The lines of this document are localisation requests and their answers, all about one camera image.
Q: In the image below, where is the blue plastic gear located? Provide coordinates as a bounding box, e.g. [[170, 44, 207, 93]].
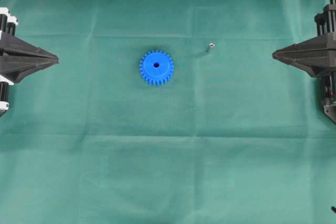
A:
[[139, 50, 174, 86]]

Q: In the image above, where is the green cloth mat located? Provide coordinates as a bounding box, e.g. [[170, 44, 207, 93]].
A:
[[1, 0, 335, 223]]

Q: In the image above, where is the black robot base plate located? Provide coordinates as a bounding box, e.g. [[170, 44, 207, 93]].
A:
[[323, 105, 336, 123]]

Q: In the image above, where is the black white left-side gripper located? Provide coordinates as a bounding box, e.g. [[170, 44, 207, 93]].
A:
[[0, 7, 60, 112]]

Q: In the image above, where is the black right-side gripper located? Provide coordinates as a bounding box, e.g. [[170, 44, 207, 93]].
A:
[[272, 4, 336, 109]]

